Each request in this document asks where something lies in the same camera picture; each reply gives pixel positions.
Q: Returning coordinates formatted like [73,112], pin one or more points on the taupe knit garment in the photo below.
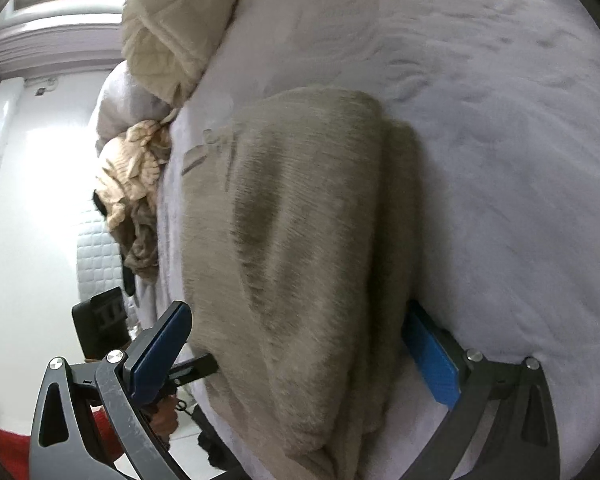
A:
[299,246]

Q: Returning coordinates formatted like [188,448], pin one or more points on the cream striped crumpled garment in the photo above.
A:
[127,184]

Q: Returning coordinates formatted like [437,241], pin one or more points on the lavender plush bed blanket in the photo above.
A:
[503,97]

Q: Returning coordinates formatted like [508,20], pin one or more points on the white quilted bed side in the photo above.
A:
[98,260]

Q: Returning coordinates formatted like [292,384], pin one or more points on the grey curtain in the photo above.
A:
[60,44]

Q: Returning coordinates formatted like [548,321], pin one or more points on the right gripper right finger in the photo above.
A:
[522,442]

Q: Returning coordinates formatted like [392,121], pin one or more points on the beige quilted comforter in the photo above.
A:
[168,44]

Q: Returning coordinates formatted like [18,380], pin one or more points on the left hand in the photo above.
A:
[163,418]

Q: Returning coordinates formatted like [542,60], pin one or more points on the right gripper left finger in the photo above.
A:
[65,443]

